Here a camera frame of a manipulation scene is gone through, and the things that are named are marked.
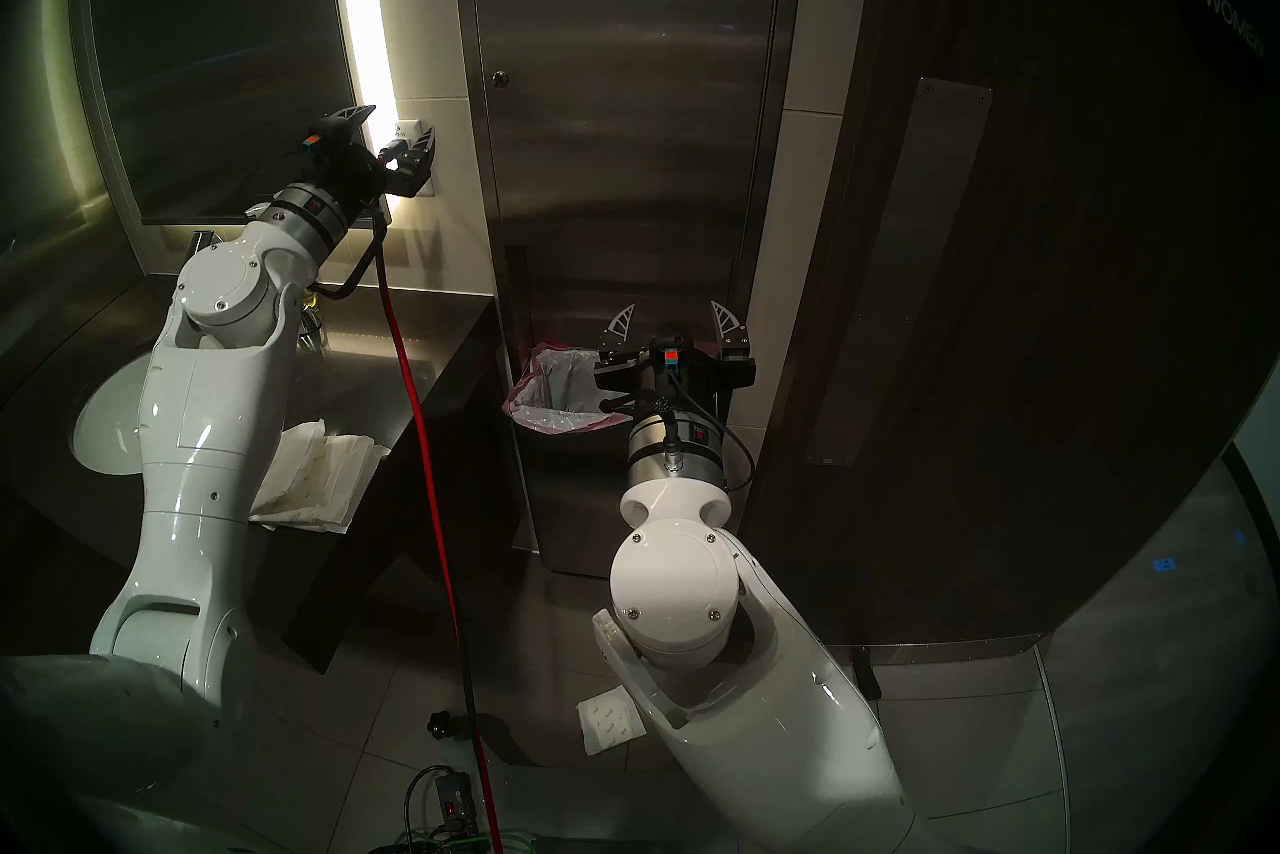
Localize metal door push plate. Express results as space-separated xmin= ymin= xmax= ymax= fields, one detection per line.
xmin=805 ymin=77 xmax=994 ymax=468

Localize long red cable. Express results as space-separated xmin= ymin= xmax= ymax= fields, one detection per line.
xmin=372 ymin=142 xmax=504 ymax=854

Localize metal door kick plate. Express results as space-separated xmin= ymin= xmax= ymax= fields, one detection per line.
xmin=850 ymin=632 xmax=1041 ymax=666

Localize dark vanity counter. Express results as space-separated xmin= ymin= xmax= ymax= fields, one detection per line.
xmin=0 ymin=272 xmax=521 ymax=673

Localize small black electronics box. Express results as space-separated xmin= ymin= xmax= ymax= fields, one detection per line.
xmin=432 ymin=770 xmax=476 ymax=835

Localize white oval sink basin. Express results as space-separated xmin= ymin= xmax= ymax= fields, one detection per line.
xmin=70 ymin=352 xmax=156 ymax=475

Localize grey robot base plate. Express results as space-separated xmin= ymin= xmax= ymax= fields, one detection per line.
xmin=470 ymin=757 xmax=701 ymax=854

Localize green cable bundle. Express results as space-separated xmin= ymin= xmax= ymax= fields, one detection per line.
xmin=370 ymin=827 xmax=541 ymax=854

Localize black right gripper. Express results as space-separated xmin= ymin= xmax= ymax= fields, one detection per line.
xmin=595 ymin=300 xmax=758 ymax=423

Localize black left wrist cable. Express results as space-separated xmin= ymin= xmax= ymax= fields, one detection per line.
xmin=308 ymin=202 xmax=391 ymax=303

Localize loose white paper towels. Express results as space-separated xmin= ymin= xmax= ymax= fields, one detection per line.
xmin=250 ymin=420 xmax=393 ymax=535

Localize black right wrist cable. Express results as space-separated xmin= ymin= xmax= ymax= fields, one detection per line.
xmin=655 ymin=377 xmax=758 ymax=495

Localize stainless recessed dispenser cabinet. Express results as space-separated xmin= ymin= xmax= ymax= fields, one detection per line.
xmin=447 ymin=0 xmax=811 ymax=578

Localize pink-rimmed clear trash liner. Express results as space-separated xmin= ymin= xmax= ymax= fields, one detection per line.
xmin=503 ymin=344 xmax=641 ymax=435

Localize thin black cable loop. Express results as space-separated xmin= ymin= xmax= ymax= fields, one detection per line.
xmin=405 ymin=765 xmax=451 ymax=854

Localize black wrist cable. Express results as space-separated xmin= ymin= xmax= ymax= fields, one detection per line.
xmin=655 ymin=377 xmax=758 ymax=495
xmin=308 ymin=202 xmax=391 ymax=303

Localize embossed white paper towel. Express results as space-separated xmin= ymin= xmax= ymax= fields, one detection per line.
xmin=577 ymin=684 xmax=649 ymax=757

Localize dark wood restroom door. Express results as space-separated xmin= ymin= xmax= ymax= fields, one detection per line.
xmin=745 ymin=0 xmax=1280 ymax=653

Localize large wall mirror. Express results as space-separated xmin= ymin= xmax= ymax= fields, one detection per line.
xmin=70 ymin=0 xmax=366 ymax=228

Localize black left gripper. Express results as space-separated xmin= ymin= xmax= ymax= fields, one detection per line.
xmin=302 ymin=105 xmax=439 ymax=209

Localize stainless towel dispenser door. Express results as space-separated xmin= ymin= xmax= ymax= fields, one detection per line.
xmin=467 ymin=0 xmax=789 ymax=353

